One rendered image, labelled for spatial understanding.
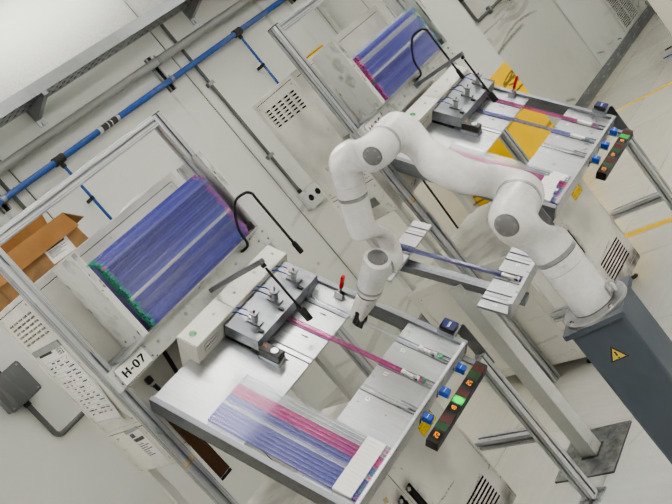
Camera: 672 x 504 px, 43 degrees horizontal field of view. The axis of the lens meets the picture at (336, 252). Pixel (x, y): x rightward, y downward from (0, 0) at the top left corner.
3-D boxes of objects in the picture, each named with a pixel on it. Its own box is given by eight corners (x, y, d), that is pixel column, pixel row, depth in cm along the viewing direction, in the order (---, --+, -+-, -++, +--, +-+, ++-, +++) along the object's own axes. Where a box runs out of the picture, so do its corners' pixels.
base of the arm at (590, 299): (630, 273, 233) (591, 222, 230) (623, 311, 218) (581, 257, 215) (572, 300, 245) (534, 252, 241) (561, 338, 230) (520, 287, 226)
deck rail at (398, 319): (466, 353, 272) (468, 340, 267) (463, 357, 270) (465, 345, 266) (282, 271, 299) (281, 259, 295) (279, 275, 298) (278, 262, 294)
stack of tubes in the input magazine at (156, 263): (252, 231, 288) (199, 170, 283) (153, 327, 257) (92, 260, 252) (234, 242, 298) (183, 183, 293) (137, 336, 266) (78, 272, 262)
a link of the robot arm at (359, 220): (367, 175, 254) (390, 261, 267) (330, 199, 245) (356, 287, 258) (389, 178, 247) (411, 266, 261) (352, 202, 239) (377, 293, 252)
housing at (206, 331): (289, 281, 297) (287, 252, 287) (201, 376, 267) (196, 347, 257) (270, 273, 300) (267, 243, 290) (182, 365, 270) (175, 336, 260)
